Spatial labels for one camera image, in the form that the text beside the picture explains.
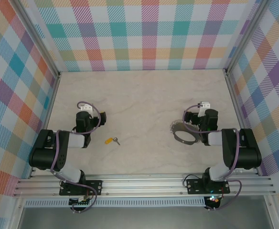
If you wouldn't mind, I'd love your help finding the grey metal sheet panel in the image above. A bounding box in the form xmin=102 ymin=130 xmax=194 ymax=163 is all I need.
xmin=17 ymin=206 xmax=274 ymax=229

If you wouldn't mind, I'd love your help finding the long aluminium base rail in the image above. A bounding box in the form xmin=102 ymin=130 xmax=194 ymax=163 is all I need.
xmin=13 ymin=173 xmax=277 ymax=198

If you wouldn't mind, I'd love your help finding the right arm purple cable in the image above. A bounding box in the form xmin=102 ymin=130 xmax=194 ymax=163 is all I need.
xmin=182 ymin=104 xmax=243 ymax=212

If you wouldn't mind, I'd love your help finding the black controller board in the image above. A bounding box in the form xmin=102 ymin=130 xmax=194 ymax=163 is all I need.
xmin=204 ymin=195 xmax=224 ymax=208
xmin=68 ymin=197 xmax=92 ymax=207

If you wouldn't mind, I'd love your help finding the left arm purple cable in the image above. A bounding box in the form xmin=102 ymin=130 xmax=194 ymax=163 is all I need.
xmin=50 ymin=101 xmax=101 ymax=214

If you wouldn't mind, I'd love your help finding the aluminium frame post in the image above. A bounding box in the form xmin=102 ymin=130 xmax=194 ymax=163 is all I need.
xmin=225 ymin=0 xmax=272 ymax=74
xmin=10 ymin=0 xmax=62 ymax=79

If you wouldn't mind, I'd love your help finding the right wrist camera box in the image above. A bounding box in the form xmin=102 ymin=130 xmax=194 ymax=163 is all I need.
xmin=197 ymin=102 xmax=212 ymax=117

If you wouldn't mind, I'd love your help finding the metal keyring organiser disc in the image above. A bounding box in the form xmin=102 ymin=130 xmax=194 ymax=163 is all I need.
xmin=169 ymin=118 xmax=202 ymax=146

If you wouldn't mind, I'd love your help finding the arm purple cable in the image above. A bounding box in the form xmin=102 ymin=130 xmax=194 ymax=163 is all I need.
xmin=50 ymin=101 xmax=101 ymax=214
xmin=182 ymin=104 xmax=243 ymax=212

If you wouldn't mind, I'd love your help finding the white slotted cable duct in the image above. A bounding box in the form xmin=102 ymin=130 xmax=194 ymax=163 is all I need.
xmin=24 ymin=197 xmax=206 ymax=208

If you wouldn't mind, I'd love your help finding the aluminium side rail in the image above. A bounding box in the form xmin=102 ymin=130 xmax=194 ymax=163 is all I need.
xmin=29 ymin=71 xmax=62 ymax=179
xmin=225 ymin=70 xmax=262 ymax=176

